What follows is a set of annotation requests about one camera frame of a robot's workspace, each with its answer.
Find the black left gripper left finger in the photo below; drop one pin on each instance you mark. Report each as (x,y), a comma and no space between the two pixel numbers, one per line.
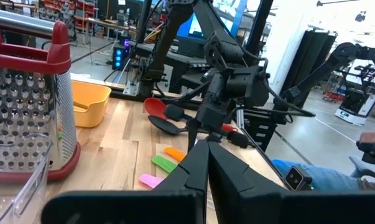
(150,205)

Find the green mini silicone spatula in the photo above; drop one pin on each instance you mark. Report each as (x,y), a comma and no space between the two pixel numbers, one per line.
(163,164)

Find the computer monitor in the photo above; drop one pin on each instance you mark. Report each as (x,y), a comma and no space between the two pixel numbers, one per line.
(191,29)

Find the red parts bin rack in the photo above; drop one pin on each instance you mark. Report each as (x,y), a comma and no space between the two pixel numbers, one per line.
(84,9)

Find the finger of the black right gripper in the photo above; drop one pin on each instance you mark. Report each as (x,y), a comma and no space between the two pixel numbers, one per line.
(193,130)
(214,137)

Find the clear plastic storage bin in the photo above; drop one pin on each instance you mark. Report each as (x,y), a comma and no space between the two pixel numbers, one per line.
(35,186)

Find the red-trimmed steel box grater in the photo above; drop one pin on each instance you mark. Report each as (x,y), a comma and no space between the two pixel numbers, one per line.
(25,109)

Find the table-edge depth camera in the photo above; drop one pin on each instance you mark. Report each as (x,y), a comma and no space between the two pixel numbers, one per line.
(294,179)

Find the computer tower with LEDs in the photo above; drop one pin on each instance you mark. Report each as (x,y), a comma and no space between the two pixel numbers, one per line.
(118,57)

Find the wooden workbench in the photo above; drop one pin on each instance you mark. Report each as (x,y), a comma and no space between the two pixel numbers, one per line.
(103,24)

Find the yellow plastic bin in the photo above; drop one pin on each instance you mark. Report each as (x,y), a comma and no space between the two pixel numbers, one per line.
(94,112)

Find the white and black mobile robot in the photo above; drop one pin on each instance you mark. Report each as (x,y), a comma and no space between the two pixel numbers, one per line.
(352,109)

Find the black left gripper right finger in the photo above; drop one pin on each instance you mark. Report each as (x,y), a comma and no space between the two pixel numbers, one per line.
(262,205)

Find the black nylon spoon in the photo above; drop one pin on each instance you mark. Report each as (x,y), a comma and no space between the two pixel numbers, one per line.
(163,124)

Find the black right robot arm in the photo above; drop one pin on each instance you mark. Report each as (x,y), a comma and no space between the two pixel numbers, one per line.
(174,31)

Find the blue-grey chair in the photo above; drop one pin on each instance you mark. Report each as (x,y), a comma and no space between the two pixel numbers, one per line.
(366,169)

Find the black folding screen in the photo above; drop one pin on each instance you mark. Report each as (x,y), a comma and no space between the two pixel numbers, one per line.
(314,43)

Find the short silver aluminium bar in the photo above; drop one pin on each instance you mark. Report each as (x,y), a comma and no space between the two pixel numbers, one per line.
(239,119)

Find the person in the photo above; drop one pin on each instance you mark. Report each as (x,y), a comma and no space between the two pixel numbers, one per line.
(314,174)

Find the black computer desk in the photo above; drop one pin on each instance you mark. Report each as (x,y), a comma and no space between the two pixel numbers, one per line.
(181,62)

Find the pink mini silicone spatula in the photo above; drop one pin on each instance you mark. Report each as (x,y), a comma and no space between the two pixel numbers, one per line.
(150,180)

